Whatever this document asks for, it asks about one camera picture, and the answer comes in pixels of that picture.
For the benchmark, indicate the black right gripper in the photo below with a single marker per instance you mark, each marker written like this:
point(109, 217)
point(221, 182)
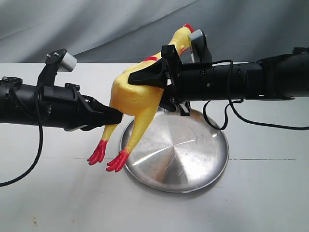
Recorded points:
point(189, 81)

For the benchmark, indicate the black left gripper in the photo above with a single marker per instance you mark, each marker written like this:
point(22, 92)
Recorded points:
point(66, 108)

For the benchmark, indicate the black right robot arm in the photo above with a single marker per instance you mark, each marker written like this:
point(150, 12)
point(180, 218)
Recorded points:
point(279, 78)

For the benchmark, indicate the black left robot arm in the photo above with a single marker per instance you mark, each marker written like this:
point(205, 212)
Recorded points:
point(19, 103)

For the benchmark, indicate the round stainless steel plate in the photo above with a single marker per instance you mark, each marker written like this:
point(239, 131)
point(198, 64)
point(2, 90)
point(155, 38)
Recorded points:
point(179, 154)

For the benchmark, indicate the grey backdrop cloth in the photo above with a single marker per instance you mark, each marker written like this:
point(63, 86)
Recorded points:
point(127, 31)

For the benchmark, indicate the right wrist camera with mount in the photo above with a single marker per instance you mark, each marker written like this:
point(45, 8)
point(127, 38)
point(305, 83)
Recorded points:
point(198, 47)

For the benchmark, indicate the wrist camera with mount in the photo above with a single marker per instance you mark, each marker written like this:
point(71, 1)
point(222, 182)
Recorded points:
point(198, 47)
point(57, 61)

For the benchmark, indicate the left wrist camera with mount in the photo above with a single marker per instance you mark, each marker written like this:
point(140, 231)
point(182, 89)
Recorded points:
point(57, 61)

